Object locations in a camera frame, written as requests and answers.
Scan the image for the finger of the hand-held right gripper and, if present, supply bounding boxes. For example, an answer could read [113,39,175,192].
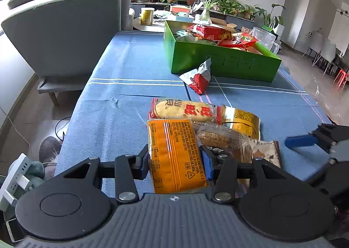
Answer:
[285,124,346,153]
[303,158,338,197]

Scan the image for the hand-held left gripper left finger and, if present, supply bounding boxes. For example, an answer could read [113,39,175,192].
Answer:
[58,145,150,203]

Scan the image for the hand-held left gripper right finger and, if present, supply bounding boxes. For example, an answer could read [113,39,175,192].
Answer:
[200,146,298,204]

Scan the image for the orange snack packet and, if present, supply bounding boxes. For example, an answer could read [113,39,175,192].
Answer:
[147,118,208,195]

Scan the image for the green cardboard box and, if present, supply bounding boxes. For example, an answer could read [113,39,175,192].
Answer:
[163,19,282,83]

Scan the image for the red cracker packet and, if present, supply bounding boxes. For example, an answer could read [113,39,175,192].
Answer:
[218,32,258,48]

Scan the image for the green snack packet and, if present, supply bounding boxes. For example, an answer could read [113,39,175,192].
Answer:
[173,30,197,44]

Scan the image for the red noodle snack packet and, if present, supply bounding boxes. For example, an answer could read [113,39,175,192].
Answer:
[188,24,233,41]

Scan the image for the clear brown bar packet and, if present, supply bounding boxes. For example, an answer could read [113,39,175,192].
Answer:
[194,122,247,152]

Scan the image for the brown snack packet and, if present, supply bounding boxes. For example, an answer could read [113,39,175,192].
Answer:
[236,139,282,183]

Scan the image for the gold snack packet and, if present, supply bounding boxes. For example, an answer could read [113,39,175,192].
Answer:
[217,105,261,140]

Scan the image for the rice cracker packet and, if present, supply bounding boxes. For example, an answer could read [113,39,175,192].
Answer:
[149,98,219,124]

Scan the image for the red stool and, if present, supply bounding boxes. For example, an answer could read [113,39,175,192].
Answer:
[334,69,349,89]

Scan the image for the small red snack packet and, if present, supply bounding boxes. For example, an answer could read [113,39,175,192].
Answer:
[179,58,212,95]

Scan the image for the brown furry slipper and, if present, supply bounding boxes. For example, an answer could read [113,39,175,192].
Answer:
[39,136,62,164]

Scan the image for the white dining chairs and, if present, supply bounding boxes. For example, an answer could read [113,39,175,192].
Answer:
[302,28,344,74]

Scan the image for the clear plastic jug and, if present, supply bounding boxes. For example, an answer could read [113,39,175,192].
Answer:
[252,27,280,54]

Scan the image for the leafy plant in white pot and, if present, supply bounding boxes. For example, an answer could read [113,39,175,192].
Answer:
[256,4,286,36]

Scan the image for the white power strip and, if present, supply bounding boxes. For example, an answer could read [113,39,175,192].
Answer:
[0,154,31,211]

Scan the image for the white side table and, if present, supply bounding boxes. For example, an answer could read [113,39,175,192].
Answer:
[133,15,170,33]

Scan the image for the open cardboard box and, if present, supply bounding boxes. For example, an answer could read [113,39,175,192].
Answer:
[209,17,238,33]

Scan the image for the yellow cup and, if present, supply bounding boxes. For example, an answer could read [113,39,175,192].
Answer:
[140,7,155,26]

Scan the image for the teal tray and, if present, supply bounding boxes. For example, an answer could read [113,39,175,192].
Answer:
[170,12,196,21]

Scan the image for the grey armchair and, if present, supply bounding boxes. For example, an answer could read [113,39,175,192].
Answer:
[1,0,122,107]

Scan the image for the plant in glass vase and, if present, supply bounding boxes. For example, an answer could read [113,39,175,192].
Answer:
[200,0,222,22]

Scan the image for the orange box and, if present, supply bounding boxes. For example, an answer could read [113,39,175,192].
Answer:
[170,5,192,13]

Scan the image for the black cable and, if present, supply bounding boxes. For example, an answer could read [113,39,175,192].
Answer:
[55,116,72,143]

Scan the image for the white cable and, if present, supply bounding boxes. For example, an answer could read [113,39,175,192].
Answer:
[0,103,32,153]

